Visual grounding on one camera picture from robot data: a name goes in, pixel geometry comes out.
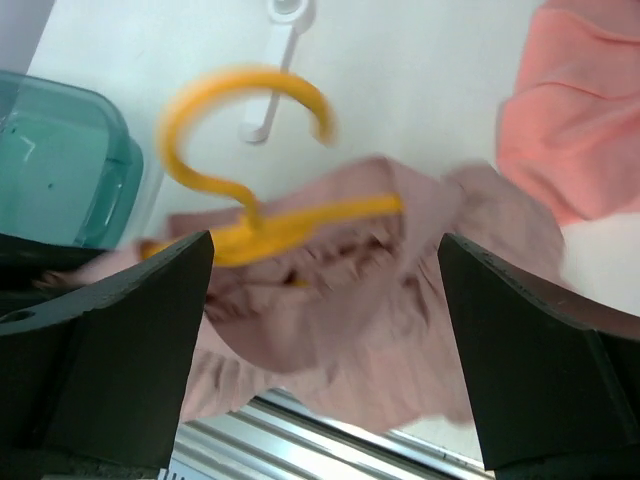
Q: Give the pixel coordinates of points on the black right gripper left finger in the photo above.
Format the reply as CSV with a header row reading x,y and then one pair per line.
x,y
93,377

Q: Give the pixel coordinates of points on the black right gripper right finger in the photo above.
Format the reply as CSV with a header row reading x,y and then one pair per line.
x,y
552,376

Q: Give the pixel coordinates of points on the orange plastic hanger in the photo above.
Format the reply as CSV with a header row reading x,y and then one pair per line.
x,y
257,236

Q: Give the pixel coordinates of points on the salmon pink skirt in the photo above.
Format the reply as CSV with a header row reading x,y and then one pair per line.
x,y
569,134

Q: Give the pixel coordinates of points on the teal plastic basket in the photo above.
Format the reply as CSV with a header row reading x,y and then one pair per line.
x,y
70,171

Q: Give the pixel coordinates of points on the white and silver clothes rack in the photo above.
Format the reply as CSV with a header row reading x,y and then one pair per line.
x,y
289,19

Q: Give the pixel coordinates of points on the aluminium mounting rail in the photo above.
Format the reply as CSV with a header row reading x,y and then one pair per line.
x,y
275,437

